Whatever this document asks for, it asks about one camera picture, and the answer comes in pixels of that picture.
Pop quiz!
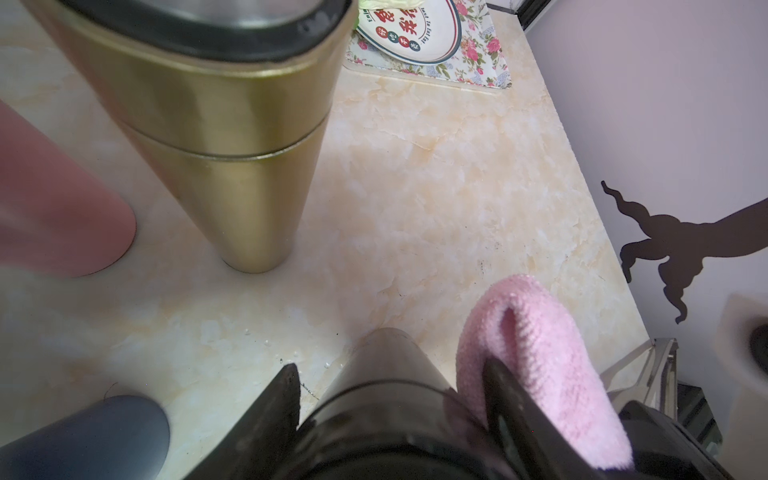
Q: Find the white round plate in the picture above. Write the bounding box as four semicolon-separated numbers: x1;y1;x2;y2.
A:
357;0;462;65

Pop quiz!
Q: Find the floral rectangular tray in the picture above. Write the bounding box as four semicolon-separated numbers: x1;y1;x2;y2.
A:
345;1;510;90

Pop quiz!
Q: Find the blue thermos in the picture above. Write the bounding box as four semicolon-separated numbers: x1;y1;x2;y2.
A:
1;395;171;479

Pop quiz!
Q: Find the gold thermos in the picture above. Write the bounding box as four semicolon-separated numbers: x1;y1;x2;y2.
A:
26;1;358;273

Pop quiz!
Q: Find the pink thermos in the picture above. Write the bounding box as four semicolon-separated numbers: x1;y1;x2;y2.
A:
1;103;137;277

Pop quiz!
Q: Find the pink towel cloth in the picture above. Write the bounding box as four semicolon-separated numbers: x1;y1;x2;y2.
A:
456;275;634;470

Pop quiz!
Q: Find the black thermos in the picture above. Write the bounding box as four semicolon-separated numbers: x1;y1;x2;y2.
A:
275;328;516;479

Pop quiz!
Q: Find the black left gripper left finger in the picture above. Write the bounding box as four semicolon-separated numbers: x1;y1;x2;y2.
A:
187;363;301;479

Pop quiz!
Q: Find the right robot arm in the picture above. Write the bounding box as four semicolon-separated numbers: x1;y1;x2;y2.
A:
609;293;767;479

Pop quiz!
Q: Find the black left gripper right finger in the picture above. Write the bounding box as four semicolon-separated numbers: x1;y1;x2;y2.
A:
483;359;600;479

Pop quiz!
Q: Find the toy napa cabbage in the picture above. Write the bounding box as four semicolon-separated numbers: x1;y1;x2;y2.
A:
358;0;424;10

